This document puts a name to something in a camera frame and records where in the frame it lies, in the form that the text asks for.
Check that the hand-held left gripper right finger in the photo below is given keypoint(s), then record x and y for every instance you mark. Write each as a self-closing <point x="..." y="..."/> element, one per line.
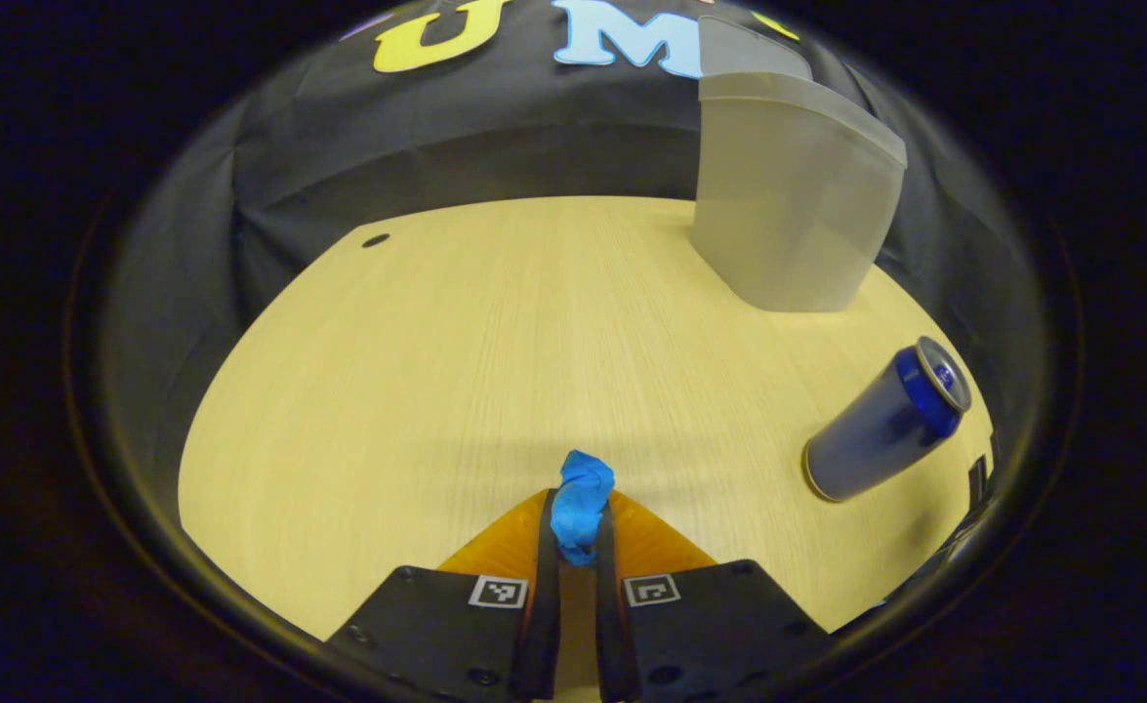
<point x="719" y="635"/>

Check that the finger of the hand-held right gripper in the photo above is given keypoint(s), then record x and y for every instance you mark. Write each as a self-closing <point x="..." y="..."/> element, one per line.
<point x="976" y="483"/>

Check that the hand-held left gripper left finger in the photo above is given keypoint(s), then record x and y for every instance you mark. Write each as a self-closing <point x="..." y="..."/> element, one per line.
<point x="436" y="635"/>

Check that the blue pop can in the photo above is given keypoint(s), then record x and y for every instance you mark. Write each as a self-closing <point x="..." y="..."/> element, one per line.
<point x="876" y="425"/>

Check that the blue paper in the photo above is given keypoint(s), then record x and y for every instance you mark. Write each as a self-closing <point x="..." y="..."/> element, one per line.
<point x="581" y="508"/>

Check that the white desktop garbage bin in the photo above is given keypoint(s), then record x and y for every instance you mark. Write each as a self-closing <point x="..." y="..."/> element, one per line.
<point x="788" y="195"/>

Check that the black backdrop cloth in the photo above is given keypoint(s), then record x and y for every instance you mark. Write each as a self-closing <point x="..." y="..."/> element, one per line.
<point x="388" y="146"/>

